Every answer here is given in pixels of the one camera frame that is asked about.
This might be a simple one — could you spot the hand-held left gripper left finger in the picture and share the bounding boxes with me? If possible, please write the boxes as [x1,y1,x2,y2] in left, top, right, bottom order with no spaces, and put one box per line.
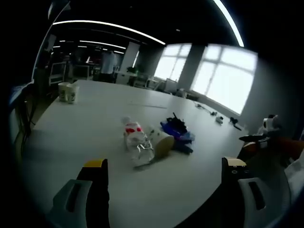
[46,158,111,228]

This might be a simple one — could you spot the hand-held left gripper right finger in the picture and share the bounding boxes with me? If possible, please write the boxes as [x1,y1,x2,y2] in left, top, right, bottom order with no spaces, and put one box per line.
[221,156,292,228]

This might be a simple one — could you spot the clear plastic bottle red label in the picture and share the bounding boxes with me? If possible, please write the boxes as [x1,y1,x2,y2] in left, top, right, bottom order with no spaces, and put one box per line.
[121,116,155,167]

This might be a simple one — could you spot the blue and black cloth pile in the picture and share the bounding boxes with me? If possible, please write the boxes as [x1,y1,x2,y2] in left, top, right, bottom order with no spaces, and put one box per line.
[160,121,196,155]

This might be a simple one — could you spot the black clip item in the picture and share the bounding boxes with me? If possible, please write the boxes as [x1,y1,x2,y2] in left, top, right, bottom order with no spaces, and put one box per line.
[165,112,188,130]

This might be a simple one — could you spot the paper cup brown inside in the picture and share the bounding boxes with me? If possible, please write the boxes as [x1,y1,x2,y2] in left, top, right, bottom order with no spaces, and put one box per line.
[146,125,177,160]

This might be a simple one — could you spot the white printed paper cup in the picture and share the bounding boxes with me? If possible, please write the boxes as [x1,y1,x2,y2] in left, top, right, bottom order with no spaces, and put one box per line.
[57,82,70,103]
[66,83,80,105]

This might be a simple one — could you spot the small black device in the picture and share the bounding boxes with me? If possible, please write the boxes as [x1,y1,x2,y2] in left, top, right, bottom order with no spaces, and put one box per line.
[228,116,243,132]

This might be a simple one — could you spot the person's white clothing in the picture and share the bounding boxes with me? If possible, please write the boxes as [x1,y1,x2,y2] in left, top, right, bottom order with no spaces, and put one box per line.
[284,158,304,207]

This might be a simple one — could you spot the white table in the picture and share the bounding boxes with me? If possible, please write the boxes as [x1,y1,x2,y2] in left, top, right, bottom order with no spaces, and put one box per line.
[21,79,293,228]

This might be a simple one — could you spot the large window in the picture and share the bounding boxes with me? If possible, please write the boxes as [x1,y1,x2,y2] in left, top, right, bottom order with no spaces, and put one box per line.
[191,44,259,116]

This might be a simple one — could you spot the narrow window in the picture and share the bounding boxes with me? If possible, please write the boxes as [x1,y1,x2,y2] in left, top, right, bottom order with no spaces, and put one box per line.
[153,43,192,83]

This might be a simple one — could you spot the curved ceiling light strip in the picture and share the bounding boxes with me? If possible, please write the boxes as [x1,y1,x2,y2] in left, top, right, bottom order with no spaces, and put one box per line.
[212,0,246,48]

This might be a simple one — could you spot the dark chair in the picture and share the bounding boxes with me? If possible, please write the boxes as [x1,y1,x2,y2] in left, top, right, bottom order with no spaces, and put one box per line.
[9,82,38,145]

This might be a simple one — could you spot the white shelf cart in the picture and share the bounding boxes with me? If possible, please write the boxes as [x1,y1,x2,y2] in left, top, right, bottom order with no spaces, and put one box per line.
[48,61,67,84]

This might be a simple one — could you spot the long ceiling light strip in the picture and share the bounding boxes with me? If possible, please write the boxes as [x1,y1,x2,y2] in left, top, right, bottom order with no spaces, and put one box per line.
[52,19,166,46]

